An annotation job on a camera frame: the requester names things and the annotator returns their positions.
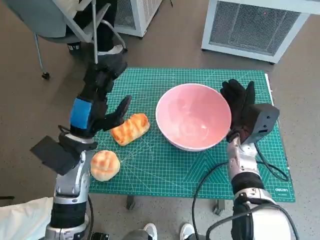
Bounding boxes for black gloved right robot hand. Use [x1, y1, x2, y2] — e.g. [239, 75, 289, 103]
[219, 79, 256, 144]

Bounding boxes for black left robot hand blue tape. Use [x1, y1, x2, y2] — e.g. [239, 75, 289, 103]
[69, 53, 133, 137]

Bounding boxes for long striped toy bread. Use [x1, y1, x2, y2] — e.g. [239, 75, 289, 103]
[110, 113, 151, 147]

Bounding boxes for pink bowl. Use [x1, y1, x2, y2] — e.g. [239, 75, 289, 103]
[155, 83, 233, 153]

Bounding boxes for round toy bread bun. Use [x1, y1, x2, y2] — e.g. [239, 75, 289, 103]
[89, 149, 121, 182]

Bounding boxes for black bag white label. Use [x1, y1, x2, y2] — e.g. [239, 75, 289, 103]
[66, 42, 82, 52]

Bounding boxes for person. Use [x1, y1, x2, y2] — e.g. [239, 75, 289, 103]
[66, 0, 128, 61]

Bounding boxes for large white mesh cabinet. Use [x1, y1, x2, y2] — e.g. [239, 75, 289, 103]
[201, 0, 311, 65]

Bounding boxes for green cutting mat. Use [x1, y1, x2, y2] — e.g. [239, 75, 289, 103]
[88, 66, 296, 203]

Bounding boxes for small white mesh cabinet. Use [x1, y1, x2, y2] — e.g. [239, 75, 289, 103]
[113, 0, 163, 38]

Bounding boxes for grey office chair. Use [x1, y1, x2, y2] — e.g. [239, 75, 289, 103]
[4, 0, 127, 81]

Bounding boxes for grey table leg caster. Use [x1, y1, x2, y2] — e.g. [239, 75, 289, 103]
[126, 195, 137, 210]
[212, 199, 226, 216]

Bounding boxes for black device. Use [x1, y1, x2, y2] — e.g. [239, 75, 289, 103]
[90, 231, 111, 240]

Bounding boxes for white shoe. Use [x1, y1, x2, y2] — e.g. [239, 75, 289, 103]
[179, 223, 196, 240]
[143, 223, 158, 240]

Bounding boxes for cream cloth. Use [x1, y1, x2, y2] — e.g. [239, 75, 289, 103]
[0, 196, 55, 240]

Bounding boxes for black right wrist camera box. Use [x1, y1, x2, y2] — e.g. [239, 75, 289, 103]
[239, 103, 280, 146]

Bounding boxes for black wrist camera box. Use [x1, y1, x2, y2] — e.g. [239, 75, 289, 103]
[29, 135, 83, 176]
[239, 103, 280, 146]

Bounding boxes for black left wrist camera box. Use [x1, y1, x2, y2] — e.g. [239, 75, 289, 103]
[29, 135, 83, 176]

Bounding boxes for black camera cable loop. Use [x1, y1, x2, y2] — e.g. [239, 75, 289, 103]
[254, 143, 290, 182]

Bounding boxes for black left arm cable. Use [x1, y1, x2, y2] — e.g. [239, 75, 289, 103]
[86, 193, 95, 237]

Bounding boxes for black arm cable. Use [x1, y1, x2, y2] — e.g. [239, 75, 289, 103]
[206, 202, 300, 240]
[86, 193, 95, 237]

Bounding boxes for long black robot cable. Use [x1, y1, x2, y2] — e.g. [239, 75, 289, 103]
[191, 162, 230, 237]

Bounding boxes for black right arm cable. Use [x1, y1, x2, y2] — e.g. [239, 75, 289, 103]
[206, 202, 300, 240]

